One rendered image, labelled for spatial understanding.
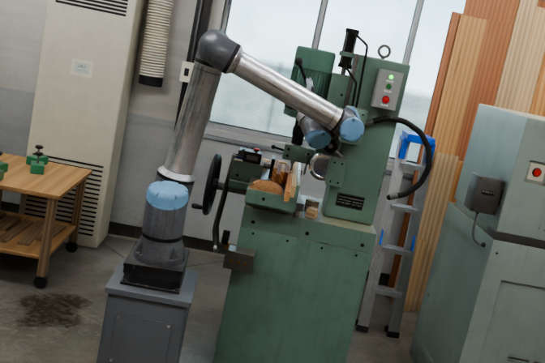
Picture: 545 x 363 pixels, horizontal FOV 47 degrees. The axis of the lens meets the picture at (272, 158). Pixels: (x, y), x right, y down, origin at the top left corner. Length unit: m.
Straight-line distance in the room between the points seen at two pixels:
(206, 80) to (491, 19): 2.41
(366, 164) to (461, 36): 1.68
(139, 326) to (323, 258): 0.84
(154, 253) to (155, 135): 2.02
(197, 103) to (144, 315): 0.79
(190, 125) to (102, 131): 1.68
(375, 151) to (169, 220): 0.97
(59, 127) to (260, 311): 1.88
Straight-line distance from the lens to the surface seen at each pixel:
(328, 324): 2.83
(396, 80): 2.64
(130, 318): 2.34
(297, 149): 2.79
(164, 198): 2.23
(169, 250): 2.30
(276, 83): 2.21
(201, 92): 2.33
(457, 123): 4.20
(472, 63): 4.21
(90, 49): 3.96
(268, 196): 2.55
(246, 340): 2.87
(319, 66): 2.70
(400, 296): 3.70
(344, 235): 2.69
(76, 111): 4.01
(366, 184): 2.75
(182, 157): 2.39
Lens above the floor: 1.49
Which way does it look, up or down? 10 degrees down
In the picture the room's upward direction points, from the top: 12 degrees clockwise
